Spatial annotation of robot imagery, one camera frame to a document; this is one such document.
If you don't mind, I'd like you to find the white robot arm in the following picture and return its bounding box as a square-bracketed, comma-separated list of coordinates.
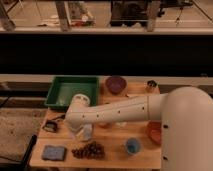
[65, 86, 213, 171]

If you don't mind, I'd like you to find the red-brown bowl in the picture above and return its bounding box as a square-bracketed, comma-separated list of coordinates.
[146, 121, 161, 145]

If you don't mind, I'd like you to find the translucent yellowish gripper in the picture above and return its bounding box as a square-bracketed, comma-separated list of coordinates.
[66, 122, 93, 141]

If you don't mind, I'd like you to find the bunch of dark grapes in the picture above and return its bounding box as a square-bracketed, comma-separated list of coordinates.
[71, 141, 105, 159]

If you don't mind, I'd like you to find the white plastic cup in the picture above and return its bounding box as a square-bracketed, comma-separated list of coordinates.
[116, 122, 127, 128]

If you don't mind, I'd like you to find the blue sponge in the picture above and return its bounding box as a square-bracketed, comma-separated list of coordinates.
[41, 145, 67, 161]

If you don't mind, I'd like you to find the small metal cup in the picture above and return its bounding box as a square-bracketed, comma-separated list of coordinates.
[146, 80, 157, 93]

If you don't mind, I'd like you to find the yellow apple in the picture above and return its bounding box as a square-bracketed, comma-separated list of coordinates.
[98, 123, 109, 129]

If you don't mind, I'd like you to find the blue cup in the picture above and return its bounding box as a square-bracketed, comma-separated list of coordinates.
[125, 138, 141, 155]

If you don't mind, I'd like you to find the black handled knife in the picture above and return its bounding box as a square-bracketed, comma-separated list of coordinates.
[52, 114, 65, 121]

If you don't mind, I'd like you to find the purple bowl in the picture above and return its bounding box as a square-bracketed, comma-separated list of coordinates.
[105, 76, 127, 94]

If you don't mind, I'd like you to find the green plastic tray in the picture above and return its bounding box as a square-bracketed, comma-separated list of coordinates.
[45, 76, 99, 110]

